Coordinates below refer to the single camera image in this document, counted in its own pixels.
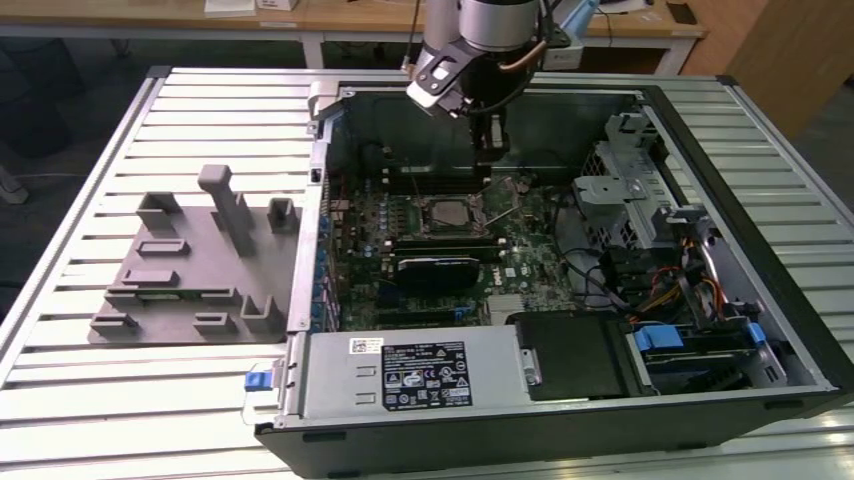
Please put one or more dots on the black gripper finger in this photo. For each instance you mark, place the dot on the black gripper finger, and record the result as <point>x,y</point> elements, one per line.
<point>482,150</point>

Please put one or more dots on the silver square CPU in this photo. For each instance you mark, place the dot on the silver square CPU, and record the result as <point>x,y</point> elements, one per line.
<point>450,211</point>

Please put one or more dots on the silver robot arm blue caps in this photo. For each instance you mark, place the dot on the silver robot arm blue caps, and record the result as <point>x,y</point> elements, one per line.
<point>496,25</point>

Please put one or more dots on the black CPU socket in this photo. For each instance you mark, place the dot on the black CPU socket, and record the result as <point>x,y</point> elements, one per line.
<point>423,218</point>

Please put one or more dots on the black RAM slot bank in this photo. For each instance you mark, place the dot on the black RAM slot bank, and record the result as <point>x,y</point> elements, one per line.
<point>440,246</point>
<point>434,182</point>

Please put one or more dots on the silver metal drive cage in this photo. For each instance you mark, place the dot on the silver metal drive cage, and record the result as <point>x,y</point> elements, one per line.
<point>610,192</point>

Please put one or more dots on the black graphics card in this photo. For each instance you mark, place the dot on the black graphics card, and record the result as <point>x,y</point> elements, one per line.
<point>436,277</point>

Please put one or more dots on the green motherboard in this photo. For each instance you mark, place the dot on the green motherboard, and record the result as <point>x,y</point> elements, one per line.
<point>534,280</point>

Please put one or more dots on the silver chipset heat sink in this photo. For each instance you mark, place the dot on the silver chipset heat sink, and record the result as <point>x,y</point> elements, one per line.
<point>507,306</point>

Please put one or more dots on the black phone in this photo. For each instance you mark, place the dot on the black phone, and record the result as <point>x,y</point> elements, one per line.
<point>682,13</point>

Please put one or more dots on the small white box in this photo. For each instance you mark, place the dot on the small white box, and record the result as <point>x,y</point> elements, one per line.
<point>276,4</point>

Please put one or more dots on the black plastic cover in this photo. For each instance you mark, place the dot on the black plastic cover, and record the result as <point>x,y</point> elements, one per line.
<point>574,355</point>

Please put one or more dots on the hard disk in blue carrier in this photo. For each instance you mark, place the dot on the hard disk in blue carrier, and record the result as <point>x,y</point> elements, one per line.
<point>656,340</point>

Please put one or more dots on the gray parts rack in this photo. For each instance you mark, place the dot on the gray parts rack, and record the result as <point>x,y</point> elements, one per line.
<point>220,280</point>

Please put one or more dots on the wooden cabinet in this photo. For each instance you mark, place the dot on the wooden cabinet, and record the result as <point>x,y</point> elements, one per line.
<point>800,50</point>

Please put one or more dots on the silver power supply with label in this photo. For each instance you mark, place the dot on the silver power supply with label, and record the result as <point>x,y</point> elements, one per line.
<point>333,380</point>

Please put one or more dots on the green RAM stick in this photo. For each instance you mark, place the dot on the green RAM stick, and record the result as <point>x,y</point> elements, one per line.
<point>167,297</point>

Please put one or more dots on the blue case latch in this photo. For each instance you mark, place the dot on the blue case latch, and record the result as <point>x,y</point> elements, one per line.
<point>260,381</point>

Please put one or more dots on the black open PC case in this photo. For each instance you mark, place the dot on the black open PC case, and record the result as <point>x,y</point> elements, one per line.
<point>467,445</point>

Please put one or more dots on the white wrist camera black face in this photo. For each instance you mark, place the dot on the white wrist camera black face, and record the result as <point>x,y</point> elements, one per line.
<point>427,97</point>

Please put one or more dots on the gray plastic bracket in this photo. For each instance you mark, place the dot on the gray plastic bracket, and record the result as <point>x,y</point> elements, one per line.
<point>627,125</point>
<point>680,215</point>

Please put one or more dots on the wooden desk white frame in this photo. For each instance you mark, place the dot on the wooden desk white frame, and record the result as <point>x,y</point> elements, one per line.
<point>280,22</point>

